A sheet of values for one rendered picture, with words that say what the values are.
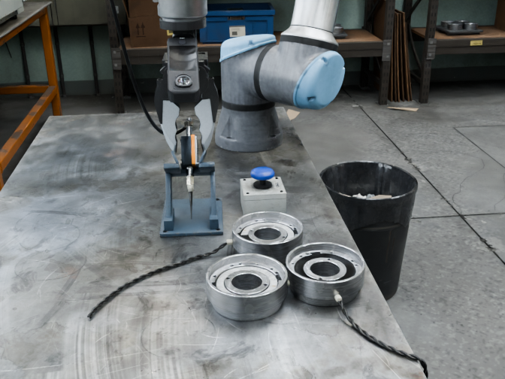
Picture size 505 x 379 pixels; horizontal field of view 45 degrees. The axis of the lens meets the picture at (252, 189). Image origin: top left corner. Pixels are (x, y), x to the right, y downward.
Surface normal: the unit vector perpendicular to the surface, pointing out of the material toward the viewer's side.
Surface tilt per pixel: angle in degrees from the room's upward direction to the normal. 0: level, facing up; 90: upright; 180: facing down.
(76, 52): 90
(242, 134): 72
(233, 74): 90
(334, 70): 97
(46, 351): 0
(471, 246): 0
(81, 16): 90
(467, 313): 0
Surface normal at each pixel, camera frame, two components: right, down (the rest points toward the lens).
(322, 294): -0.18, 0.40
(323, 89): 0.75, 0.37
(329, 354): -0.01, -0.91
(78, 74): 0.11, 0.40
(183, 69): 0.07, -0.56
